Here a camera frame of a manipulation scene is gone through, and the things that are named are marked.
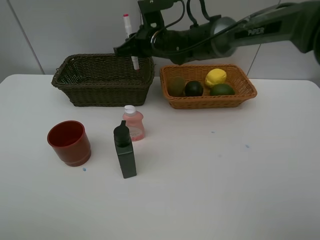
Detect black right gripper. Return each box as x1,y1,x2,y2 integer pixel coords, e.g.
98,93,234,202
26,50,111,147
113,27,195,65

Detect white pink-capped marker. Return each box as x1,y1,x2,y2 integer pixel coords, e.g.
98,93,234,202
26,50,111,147
123,13,140,71

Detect brown kiwi fruit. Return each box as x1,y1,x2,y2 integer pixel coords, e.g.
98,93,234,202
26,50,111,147
167,76,185,97

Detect dark mangosteen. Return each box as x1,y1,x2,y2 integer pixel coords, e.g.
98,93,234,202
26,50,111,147
184,80,204,97

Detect yellow lemon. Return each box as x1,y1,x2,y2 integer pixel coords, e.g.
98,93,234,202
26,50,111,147
204,68,227,88

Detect green lime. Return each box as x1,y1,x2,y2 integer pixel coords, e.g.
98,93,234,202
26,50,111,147
209,83,235,96

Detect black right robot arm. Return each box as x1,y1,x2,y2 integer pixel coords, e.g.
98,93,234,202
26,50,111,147
125,0,320,65

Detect dark brown wicker basket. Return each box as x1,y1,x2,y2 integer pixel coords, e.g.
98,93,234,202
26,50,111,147
51,54,155,107

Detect pink soap bottle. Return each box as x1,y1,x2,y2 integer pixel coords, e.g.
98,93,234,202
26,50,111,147
122,105,145,142

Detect dark green square bottle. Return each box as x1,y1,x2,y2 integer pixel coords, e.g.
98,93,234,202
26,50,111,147
113,120,137,179

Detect red plastic cup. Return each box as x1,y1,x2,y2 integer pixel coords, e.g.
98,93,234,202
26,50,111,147
47,120,92,167

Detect orange wicker basket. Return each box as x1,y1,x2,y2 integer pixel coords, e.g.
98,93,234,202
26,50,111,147
159,64,258,110

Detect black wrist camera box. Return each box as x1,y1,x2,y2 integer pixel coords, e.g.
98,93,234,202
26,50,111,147
137,0,178,29

